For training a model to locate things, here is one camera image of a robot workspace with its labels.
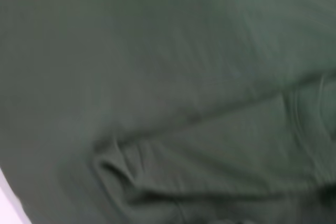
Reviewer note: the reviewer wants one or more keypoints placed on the dark green FREE t-shirt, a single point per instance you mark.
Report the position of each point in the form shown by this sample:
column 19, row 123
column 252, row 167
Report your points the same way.
column 168, row 77

